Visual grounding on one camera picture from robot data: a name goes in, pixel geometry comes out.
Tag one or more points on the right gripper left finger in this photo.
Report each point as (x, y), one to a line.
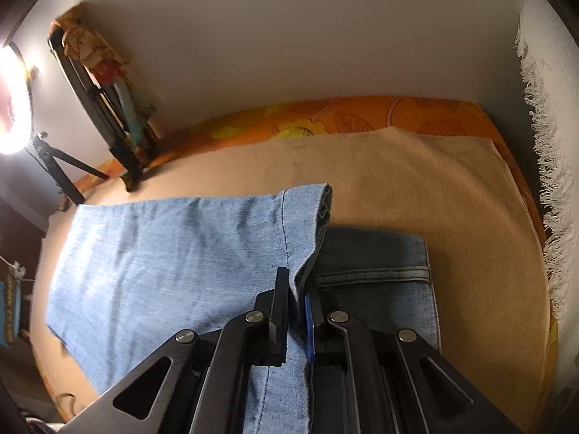
(224, 358)

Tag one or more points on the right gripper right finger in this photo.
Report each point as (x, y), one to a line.
(349, 391)

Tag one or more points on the light blue denim pants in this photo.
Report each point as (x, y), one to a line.
(130, 276)

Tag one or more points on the beige blanket on bed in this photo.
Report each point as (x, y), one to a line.
(278, 401)

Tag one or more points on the folded silver tripod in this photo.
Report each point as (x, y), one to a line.
(94, 100)

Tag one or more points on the orange floral bed sheet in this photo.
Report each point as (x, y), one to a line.
(362, 117)

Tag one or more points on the small black tripod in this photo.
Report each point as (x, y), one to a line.
(50, 155)

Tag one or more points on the green white patterned blanket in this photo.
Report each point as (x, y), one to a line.
(548, 57)

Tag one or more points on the bright ring light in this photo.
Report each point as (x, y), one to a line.
(16, 102)

